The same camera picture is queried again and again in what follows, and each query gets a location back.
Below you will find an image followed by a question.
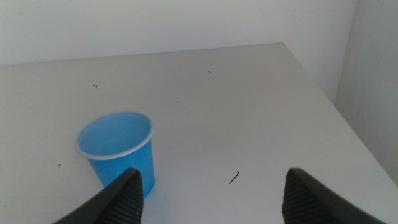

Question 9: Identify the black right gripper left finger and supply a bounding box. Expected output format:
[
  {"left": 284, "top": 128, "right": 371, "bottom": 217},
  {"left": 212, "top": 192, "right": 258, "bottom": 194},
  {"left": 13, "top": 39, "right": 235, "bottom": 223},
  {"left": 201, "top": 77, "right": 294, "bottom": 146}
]
[{"left": 51, "top": 167, "right": 144, "bottom": 224}]

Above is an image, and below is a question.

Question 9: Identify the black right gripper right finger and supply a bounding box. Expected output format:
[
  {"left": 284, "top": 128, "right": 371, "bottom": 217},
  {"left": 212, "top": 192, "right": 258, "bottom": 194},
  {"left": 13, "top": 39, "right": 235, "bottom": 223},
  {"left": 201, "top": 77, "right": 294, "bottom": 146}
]
[{"left": 281, "top": 167, "right": 388, "bottom": 224}]

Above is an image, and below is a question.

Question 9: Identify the blue plastic cup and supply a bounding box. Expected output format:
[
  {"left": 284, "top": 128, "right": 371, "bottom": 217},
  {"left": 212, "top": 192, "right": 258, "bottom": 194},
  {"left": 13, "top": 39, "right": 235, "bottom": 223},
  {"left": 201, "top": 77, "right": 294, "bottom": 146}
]
[{"left": 73, "top": 111, "right": 155, "bottom": 199}]

